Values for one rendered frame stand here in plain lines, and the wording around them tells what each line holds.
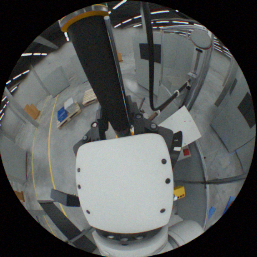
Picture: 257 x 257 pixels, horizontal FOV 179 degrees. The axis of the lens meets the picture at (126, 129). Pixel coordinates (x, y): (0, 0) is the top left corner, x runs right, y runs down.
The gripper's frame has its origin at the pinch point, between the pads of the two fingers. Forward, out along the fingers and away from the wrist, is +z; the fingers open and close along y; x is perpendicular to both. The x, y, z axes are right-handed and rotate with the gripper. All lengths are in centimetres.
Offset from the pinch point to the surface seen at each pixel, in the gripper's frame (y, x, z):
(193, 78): 48, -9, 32
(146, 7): 7.0, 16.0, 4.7
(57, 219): -148, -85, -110
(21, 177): -599, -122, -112
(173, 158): 16.9, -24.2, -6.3
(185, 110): 42, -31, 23
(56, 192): -73, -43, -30
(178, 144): 21.4, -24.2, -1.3
